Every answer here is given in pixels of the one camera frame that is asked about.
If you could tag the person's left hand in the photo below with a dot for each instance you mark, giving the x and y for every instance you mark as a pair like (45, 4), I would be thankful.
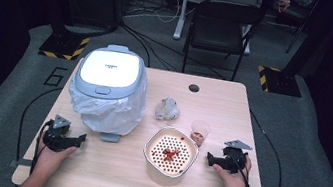
(51, 158)

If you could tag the red food scraps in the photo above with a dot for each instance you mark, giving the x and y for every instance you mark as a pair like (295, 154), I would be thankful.
(170, 155)

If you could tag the grey table edge clamp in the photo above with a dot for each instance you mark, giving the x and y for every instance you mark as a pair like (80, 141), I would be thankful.
(20, 162)

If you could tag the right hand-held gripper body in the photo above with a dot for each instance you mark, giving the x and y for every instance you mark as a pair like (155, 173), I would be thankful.
(233, 159)

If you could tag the white perforated strainer bowl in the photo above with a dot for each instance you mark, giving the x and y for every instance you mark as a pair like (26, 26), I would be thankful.
(156, 164)

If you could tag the clear plastic cup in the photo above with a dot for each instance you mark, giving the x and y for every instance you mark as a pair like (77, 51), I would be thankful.
(201, 127)

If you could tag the thin black metal stand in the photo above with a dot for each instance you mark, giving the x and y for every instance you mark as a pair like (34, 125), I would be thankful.
(301, 27)

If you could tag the white metal desk frame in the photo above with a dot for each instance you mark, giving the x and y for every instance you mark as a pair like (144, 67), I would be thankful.
(183, 8)

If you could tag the brown food scraps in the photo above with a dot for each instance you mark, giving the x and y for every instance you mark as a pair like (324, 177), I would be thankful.
(198, 138)

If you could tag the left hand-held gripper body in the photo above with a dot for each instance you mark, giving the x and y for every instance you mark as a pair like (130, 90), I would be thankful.
(59, 130)

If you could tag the person's right hand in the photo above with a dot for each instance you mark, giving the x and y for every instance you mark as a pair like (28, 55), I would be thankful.
(234, 182)

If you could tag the black folding chair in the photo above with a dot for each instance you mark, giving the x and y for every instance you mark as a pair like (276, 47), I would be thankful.
(220, 31)

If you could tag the black yellow striped stand base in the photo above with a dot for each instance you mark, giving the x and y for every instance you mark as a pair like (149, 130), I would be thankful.
(281, 82)
(62, 46)

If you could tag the white grey pedal trash can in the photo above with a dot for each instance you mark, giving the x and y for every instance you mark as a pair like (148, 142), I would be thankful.
(109, 70)

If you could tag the white plastic trash bag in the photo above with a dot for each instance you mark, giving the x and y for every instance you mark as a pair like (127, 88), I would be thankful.
(107, 113)

